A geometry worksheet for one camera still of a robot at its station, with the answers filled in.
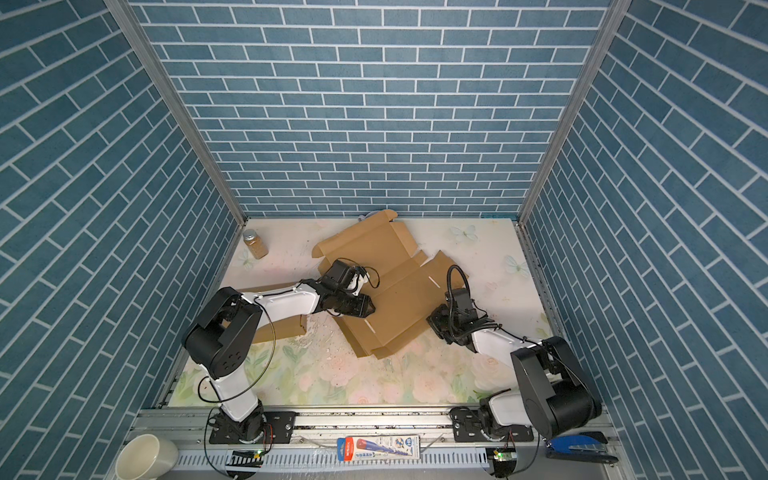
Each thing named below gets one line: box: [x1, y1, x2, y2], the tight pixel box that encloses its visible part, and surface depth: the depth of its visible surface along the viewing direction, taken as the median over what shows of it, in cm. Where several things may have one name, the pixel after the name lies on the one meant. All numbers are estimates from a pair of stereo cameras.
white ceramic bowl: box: [115, 434, 179, 480], surface depth 65 cm
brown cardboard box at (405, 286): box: [311, 210, 468, 359], surface depth 104 cm
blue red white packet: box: [337, 435, 421, 462], surface depth 72 cm
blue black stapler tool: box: [545, 431, 619, 464], surface depth 72 cm
